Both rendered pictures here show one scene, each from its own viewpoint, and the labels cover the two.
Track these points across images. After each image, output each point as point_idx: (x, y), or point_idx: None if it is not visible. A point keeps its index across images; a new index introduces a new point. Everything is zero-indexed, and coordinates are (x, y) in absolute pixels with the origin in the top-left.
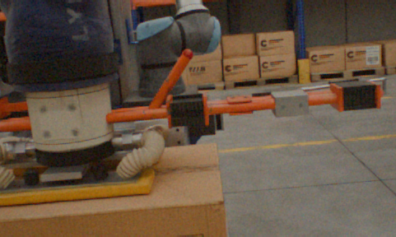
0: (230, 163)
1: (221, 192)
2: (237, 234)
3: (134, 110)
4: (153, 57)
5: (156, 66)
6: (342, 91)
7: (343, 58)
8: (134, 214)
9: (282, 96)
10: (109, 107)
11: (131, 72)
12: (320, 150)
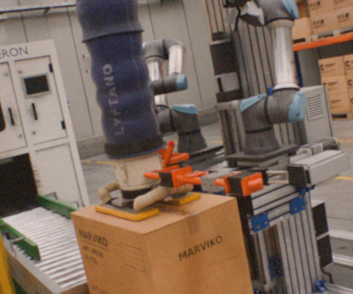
0: None
1: (153, 229)
2: None
3: (158, 172)
4: (245, 125)
5: (247, 131)
6: (226, 180)
7: None
8: (120, 229)
9: (203, 177)
10: (149, 168)
11: (273, 128)
12: None
